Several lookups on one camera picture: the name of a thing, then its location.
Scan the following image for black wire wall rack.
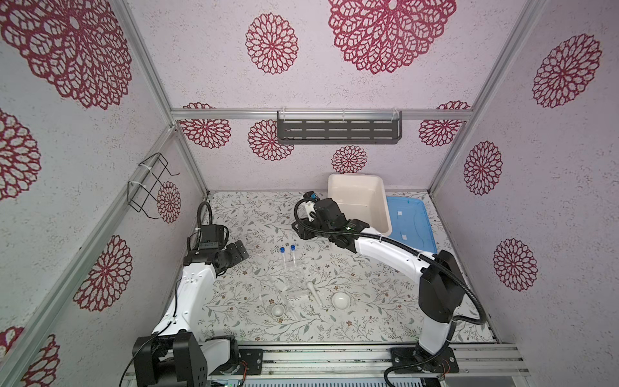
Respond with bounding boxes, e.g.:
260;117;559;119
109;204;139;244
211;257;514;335
125;153;180;220

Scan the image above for blue plastic lid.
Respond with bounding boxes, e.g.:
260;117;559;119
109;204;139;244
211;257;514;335
387;197;438;253

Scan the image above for aluminium frame corner post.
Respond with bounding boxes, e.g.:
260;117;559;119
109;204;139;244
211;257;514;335
427;0;547;197

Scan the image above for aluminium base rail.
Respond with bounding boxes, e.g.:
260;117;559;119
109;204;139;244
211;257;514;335
120;342;530;381

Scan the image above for white plastic storage bin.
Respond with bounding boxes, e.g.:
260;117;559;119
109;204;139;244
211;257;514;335
327;174;392;236

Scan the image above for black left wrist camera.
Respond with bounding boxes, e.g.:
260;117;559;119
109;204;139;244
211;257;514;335
194;224;229;251

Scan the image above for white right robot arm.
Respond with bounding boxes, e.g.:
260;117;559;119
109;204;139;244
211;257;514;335
295;194;485;377

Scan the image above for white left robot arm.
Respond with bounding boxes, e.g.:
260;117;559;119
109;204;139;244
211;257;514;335
132;240;250;386

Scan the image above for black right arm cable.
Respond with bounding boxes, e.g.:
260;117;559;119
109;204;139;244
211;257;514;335
291;195;487;387

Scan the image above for large white porcelain bowl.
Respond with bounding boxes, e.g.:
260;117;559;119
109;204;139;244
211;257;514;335
331;292;351;311

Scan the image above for dark grey wall shelf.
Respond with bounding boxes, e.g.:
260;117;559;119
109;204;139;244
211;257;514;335
276;111;403;145

